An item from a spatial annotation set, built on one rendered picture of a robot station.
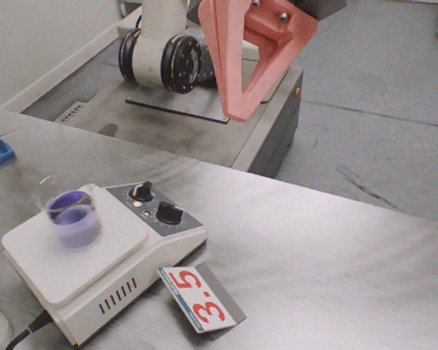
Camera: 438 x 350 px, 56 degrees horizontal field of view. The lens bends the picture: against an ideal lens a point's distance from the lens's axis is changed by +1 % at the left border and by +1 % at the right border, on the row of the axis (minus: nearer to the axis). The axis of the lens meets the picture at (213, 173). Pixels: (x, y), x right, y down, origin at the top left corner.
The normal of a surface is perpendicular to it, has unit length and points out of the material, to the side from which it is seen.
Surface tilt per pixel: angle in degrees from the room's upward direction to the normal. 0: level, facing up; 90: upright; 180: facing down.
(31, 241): 0
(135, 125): 0
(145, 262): 90
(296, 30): 68
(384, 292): 0
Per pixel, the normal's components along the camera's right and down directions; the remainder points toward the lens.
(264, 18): 0.46, -0.05
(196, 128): -0.06, -0.73
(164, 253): 0.71, 0.46
